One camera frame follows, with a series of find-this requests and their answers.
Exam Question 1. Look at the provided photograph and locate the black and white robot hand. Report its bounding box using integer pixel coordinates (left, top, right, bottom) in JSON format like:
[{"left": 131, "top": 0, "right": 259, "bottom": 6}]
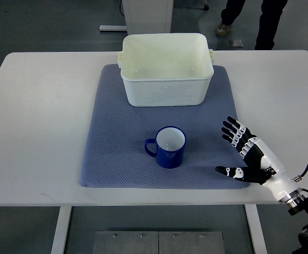
[{"left": 215, "top": 116, "right": 305, "bottom": 208}]

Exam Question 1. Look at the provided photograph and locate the blue mug white inside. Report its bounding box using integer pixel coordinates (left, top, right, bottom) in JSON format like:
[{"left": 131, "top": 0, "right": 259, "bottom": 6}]
[{"left": 144, "top": 126, "right": 187, "bottom": 169}]

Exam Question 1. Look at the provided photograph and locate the white plastic box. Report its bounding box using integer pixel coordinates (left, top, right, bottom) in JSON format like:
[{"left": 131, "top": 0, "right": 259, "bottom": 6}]
[{"left": 117, "top": 33, "right": 214, "bottom": 107}]

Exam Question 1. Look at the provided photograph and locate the right white table leg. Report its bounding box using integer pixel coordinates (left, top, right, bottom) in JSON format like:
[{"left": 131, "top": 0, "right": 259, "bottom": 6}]
[{"left": 244, "top": 204, "right": 267, "bottom": 254}]

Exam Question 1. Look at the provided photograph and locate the white table leg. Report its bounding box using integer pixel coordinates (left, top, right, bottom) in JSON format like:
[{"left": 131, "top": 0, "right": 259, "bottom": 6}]
[
  {"left": 51, "top": 206, "right": 72, "bottom": 254},
  {"left": 244, "top": 204, "right": 267, "bottom": 254}
]

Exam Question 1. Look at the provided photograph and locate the grey floor socket cover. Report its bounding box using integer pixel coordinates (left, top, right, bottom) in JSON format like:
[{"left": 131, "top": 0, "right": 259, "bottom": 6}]
[{"left": 229, "top": 40, "right": 244, "bottom": 49}]

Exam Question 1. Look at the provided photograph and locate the blue textured mat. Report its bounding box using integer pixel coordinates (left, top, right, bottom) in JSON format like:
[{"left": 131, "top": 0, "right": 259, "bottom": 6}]
[{"left": 80, "top": 65, "right": 248, "bottom": 189}]

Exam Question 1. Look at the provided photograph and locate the person in dark trousers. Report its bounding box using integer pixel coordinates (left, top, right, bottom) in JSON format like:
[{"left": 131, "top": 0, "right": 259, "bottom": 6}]
[{"left": 216, "top": 0, "right": 288, "bottom": 50}]

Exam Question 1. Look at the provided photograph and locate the metal floor plate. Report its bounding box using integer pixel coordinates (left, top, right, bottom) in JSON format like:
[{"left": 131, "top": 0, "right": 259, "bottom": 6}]
[{"left": 93, "top": 231, "right": 225, "bottom": 253}]

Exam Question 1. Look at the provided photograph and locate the white pillar base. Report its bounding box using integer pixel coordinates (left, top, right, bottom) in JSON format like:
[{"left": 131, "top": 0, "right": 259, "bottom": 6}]
[{"left": 99, "top": 0, "right": 174, "bottom": 35}]

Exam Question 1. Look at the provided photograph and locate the left white table leg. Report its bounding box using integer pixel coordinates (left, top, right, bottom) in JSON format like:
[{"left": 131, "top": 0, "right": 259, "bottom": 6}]
[{"left": 51, "top": 206, "right": 72, "bottom": 254}]

